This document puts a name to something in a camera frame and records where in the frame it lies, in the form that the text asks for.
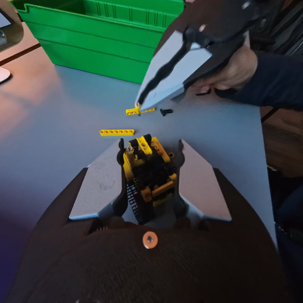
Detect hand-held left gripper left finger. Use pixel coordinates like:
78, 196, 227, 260
69, 138, 129, 222

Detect person's right hand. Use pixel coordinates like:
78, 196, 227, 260
189, 45, 259, 95

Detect person's dark trousers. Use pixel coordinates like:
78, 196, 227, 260
267, 170, 303, 303

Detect yellow angled lego piece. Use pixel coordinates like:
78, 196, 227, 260
125, 102, 156, 116

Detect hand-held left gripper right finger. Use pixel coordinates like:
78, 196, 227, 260
175, 139, 232, 224

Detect yellow lego beam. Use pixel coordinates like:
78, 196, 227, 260
99, 129, 135, 137

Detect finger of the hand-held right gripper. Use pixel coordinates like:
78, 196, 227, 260
135, 30, 184, 106
138, 42, 213, 112

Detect instruction sheet on stand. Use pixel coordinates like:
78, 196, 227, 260
0, 0, 25, 53

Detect green plastic bin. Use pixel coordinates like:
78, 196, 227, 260
11, 0, 185, 85

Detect white stand base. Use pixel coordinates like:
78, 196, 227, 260
0, 66, 11, 84

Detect yellow black lego vehicle model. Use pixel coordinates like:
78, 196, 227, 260
121, 134, 178, 225

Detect person's right forearm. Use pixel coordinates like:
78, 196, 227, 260
214, 51, 303, 112

